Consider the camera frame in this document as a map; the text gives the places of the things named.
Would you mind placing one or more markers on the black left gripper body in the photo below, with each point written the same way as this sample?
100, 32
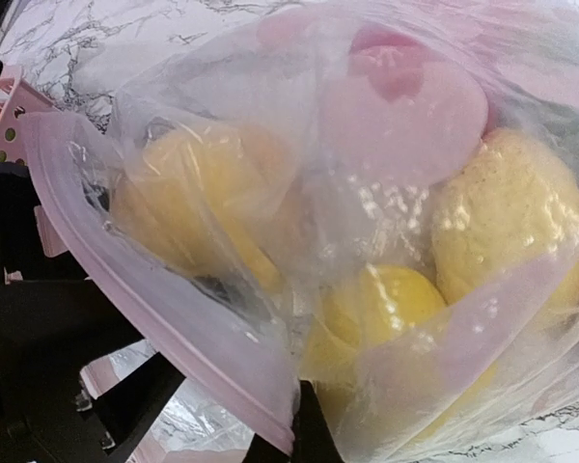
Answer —
49, 330

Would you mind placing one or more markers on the yellow fake peach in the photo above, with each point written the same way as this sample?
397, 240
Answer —
514, 200

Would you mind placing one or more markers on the red fake apple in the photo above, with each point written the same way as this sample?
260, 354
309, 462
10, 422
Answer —
391, 68

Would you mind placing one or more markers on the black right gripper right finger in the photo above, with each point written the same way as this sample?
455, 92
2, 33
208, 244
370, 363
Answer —
313, 442

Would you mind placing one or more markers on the yellow fake bell pepper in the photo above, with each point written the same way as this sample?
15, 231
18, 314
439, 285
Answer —
191, 188

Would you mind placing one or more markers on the pink perforated plastic basket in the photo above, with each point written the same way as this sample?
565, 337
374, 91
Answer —
17, 98

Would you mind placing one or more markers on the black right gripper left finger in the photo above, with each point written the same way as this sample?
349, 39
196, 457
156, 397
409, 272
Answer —
260, 451

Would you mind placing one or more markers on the clear zip top bag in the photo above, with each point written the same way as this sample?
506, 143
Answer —
369, 176

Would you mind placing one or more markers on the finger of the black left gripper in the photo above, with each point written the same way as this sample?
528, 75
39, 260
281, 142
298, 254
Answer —
118, 413

